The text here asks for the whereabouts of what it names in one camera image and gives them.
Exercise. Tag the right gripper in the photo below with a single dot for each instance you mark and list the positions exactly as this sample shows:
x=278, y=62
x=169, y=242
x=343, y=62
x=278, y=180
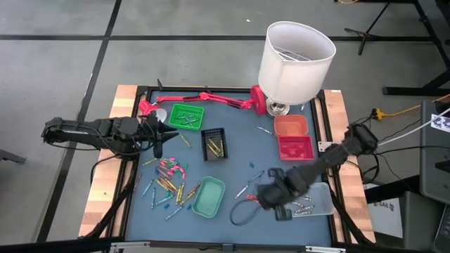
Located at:
x=286, y=189

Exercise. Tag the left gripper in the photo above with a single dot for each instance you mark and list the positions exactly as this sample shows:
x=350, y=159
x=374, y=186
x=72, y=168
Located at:
x=156, y=137

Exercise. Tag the green crayon pale wrapper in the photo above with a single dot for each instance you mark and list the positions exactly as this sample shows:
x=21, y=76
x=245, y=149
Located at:
x=186, y=116
x=191, y=121
x=192, y=125

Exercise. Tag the blue crayon white wrapper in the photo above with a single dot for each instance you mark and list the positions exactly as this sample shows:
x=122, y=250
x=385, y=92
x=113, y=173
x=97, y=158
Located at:
x=242, y=192
x=256, y=176
x=302, y=213

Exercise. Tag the green crayon yellow wrapper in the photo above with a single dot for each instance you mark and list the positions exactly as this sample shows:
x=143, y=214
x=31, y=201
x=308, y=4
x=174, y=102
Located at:
x=214, y=145
x=212, y=150
x=150, y=162
x=188, y=198

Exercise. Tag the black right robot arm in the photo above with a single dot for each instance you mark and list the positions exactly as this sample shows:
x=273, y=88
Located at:
x=337, y=154

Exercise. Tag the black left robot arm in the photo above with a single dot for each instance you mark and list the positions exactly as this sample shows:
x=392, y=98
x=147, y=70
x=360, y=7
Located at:
x=105, y=128

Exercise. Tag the green plastic basket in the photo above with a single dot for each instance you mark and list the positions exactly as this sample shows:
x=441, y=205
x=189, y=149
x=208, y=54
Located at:
x=174, y=119

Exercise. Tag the black plastic basket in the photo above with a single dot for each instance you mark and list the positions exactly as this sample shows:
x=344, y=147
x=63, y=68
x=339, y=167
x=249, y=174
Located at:
x=205, y=135

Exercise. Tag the clear plastic tray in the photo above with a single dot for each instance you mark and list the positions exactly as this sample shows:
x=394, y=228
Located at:
x=321, y=200

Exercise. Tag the wooden table side board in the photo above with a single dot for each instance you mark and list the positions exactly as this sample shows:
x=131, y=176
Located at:
x=123, y=102
x=334, y=112

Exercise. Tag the red plastic basket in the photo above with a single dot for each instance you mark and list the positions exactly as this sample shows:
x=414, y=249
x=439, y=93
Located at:
x=296, y=147

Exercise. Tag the brown crayon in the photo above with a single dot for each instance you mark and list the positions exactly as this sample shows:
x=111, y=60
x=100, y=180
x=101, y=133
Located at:
x=137, y=182

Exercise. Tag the teal plastic bin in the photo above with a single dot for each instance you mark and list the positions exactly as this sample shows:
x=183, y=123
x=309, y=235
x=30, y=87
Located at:
x=209, y=196

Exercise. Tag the orange plastic basket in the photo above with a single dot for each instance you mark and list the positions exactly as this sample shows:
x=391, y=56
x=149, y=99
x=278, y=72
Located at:
x=291, y=126

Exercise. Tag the white label plate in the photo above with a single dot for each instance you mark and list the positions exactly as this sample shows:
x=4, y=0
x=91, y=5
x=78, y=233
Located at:
x=325, y=146

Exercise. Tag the red dumbbell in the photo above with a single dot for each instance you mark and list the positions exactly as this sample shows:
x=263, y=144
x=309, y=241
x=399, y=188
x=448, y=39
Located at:
x=259, y=100

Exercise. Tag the white cardboard box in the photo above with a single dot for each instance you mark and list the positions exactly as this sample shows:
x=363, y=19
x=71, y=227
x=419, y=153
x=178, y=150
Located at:
x=383, y=218

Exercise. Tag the white shade table lamp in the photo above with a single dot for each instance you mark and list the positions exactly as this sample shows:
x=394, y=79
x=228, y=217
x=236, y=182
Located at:
x=292, y=77

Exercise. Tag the grey metal foot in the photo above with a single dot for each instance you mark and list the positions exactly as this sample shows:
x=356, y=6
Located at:
x=10, y=156

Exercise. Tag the grey equipment case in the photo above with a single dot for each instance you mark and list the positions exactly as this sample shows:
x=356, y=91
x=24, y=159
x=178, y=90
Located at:
x=434, y=165

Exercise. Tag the black floor stand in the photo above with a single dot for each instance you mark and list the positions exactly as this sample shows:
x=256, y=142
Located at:
x=415, y=90

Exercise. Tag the printed marker sheet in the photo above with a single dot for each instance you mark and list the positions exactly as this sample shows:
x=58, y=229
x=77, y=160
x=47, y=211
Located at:
x=441, y=123

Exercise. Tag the black tripod stand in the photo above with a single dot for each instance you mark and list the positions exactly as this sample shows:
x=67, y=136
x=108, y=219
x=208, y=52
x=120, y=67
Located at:
x=367, y=34

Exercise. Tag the black table frame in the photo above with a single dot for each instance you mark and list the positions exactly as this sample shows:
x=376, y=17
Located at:
x=183, y=88

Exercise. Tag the silver frame bracket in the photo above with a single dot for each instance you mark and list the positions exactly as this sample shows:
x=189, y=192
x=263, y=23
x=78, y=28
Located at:
x=325, y=249
x=130, y=245

